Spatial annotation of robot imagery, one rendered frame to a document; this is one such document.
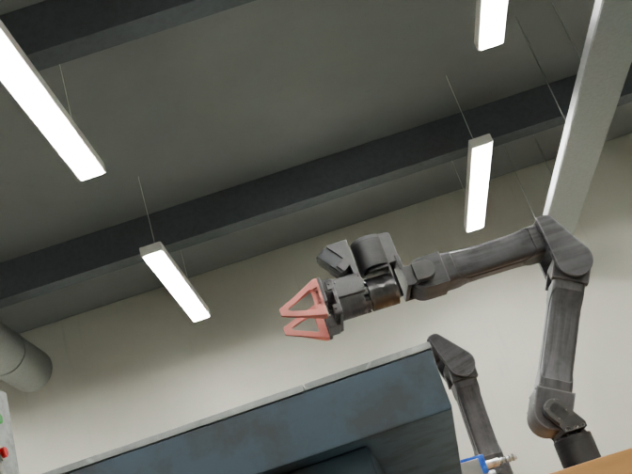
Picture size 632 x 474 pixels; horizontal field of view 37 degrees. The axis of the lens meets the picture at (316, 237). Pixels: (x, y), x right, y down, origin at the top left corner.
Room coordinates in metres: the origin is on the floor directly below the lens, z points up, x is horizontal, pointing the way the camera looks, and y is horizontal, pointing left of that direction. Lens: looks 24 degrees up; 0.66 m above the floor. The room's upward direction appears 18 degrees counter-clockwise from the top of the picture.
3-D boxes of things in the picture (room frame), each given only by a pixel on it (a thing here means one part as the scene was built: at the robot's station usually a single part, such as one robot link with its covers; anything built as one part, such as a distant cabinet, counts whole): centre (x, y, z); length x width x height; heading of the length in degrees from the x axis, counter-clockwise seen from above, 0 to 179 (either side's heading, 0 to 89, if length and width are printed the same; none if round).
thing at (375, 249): (1.53, -0.11, 1.24); 0.12 x 0.09 x 0.12; 95
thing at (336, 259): (1.52, -0.02, 1.25); 0.07 x 0.06 x 0.11; 6
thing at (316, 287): (1.48, 0.05, 1.20); 0.09 x 0.07 x 0.07; 95
